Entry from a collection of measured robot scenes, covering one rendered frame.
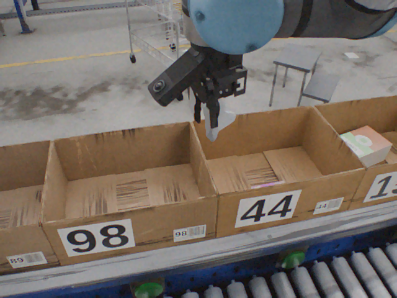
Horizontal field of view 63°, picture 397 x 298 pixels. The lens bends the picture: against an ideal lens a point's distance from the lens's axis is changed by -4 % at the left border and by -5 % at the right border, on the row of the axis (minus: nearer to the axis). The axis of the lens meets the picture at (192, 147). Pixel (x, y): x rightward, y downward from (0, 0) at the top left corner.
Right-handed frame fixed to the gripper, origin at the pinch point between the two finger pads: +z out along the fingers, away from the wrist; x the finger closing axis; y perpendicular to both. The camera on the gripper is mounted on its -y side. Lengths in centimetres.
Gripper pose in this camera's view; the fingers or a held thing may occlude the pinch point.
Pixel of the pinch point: (201, 128)
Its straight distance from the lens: 67.0
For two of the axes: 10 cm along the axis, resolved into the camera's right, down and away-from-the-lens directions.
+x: -4.5, -6.5, 6.1
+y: 8.9, -3.6, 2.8
